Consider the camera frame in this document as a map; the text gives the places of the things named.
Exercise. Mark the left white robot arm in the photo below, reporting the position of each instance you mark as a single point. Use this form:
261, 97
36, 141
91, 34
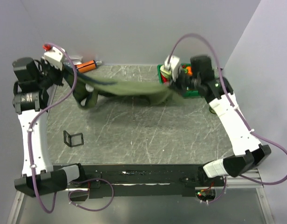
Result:
38, 176

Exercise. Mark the olive green t-shirt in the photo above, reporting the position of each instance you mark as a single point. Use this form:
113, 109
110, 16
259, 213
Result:
154, 93

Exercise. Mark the orange cylindrical bottle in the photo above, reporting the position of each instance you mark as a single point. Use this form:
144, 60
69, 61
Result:
88, 66

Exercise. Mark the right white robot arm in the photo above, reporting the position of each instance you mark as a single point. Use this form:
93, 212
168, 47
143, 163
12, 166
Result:
248, 151

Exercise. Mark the red white carton box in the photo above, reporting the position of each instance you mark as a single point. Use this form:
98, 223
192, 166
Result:
76, 59

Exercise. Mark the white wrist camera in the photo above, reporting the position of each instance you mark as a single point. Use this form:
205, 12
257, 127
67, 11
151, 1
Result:
53, 56
172, 65

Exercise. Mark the toy orange fruit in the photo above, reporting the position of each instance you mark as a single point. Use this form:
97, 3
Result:
188, 70

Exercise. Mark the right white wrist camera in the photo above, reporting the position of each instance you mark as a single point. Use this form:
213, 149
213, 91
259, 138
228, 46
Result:
172, 65

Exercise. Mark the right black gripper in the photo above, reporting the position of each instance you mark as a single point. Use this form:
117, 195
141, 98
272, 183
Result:
174, 86

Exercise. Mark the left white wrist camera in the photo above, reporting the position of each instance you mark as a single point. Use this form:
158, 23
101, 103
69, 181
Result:
53, 56

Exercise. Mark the black folding stand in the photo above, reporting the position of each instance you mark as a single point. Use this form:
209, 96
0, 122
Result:
73, 140

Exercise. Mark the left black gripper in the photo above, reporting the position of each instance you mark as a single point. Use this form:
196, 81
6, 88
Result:
44, 64

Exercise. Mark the small dark glass jar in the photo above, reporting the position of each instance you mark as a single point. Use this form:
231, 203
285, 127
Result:
212, 110

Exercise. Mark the green plastic crate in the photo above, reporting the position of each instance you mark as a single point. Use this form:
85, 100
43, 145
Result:
190, 93

